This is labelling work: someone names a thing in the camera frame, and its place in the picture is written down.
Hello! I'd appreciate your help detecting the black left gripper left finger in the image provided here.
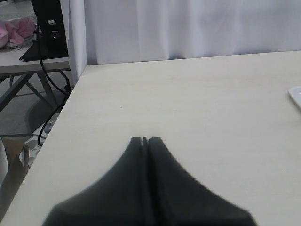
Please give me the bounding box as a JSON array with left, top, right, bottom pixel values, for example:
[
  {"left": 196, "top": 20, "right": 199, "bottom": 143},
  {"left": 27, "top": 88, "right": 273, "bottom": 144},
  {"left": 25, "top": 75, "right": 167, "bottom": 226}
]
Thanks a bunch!
[{"left": 43, "top": 137, "right": 147, "bottom": 226}]

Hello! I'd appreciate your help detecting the white rectangular plastic tray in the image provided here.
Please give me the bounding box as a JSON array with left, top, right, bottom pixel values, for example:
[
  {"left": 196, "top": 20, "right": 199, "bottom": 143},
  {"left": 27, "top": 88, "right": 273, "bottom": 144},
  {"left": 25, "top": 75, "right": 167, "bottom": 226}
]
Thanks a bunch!
[{"left": 288, "top": 86, "right": 301, "bottom": 109}]

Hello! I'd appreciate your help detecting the white curtain backdrop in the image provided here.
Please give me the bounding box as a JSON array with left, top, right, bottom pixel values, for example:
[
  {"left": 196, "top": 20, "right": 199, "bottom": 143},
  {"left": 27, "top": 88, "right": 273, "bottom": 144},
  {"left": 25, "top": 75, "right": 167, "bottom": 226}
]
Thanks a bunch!
[{"left": 61, "top": 0, "right": 301, "bottom": 81}]

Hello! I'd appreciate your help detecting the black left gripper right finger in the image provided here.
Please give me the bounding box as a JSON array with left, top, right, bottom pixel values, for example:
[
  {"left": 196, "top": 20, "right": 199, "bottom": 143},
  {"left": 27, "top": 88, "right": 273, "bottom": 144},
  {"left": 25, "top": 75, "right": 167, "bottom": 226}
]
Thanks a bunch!
[{"left": 147, "top": 137, "right": 257, "bottom": 226}]

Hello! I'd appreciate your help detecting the pink plush toy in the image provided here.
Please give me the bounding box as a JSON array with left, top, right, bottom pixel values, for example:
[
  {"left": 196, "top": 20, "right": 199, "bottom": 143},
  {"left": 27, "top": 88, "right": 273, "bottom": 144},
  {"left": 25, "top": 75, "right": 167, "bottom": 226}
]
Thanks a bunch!
[{"left": 0, "top": 17, "right": 35, "bottom": 48}]

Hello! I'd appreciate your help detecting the brown cardboard box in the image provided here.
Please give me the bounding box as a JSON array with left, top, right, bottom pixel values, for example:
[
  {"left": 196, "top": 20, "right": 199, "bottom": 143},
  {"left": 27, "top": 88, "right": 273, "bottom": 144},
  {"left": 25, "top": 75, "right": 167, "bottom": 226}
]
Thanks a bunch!
[{"left": 0, "top": 138, "right": 29, "bottom": 189}]

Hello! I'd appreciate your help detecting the black monitor stand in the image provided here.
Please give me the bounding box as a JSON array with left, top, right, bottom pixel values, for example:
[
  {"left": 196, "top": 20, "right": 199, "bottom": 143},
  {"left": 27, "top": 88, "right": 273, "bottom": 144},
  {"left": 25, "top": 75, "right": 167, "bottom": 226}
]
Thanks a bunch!
[{"left": 19, "top": 0, "right": 68, "bottom": 61}]

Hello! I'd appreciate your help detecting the black hanging cable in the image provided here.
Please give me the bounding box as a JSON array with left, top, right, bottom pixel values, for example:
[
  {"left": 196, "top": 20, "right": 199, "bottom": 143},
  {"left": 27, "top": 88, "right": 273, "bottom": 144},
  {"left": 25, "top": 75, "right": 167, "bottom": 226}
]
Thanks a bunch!
[{"left": 35, "top": 21, "right": 72, "bottom": 145}]

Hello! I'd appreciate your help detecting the side table with metal legs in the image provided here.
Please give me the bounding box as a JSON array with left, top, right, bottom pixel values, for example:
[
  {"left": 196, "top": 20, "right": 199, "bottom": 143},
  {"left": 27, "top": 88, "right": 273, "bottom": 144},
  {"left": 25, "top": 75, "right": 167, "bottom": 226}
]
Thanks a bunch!
[{"left": 0, "top": 12, "right": 71, "bottom": 109}]

